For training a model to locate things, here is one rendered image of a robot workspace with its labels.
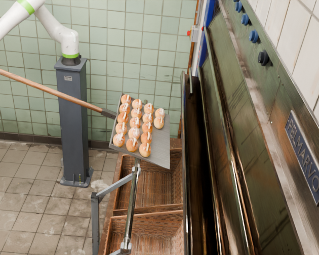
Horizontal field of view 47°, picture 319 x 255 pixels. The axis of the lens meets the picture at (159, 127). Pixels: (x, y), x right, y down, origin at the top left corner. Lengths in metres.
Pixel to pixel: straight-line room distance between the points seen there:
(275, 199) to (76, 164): 2.62
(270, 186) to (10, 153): 3.30
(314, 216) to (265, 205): 0.24
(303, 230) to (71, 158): 2.76
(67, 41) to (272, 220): 2.19
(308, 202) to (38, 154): 3.38
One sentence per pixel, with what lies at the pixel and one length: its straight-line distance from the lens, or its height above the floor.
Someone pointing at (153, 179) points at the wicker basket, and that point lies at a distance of 2.73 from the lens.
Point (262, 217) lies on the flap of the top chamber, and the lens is 0.96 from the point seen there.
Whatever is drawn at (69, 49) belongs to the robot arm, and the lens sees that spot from 2.82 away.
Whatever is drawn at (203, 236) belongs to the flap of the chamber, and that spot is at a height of 1.40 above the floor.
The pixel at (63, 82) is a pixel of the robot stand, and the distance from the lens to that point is 2.93.
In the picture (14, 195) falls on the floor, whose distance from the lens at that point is 3.54.
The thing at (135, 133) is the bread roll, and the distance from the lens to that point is 2.06.
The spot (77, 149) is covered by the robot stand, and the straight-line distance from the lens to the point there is 3.26.
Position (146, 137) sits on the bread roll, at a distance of 2.07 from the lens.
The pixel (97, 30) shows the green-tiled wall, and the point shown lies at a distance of 3.30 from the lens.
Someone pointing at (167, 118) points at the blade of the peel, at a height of 1.12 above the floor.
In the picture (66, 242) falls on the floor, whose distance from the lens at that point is 3.11.
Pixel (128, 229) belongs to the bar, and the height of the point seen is 1.17.
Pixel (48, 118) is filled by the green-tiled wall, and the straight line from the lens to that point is 3.86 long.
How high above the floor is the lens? 2.45
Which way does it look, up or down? 35 degrees down
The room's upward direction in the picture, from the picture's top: 6 degrees clockwise
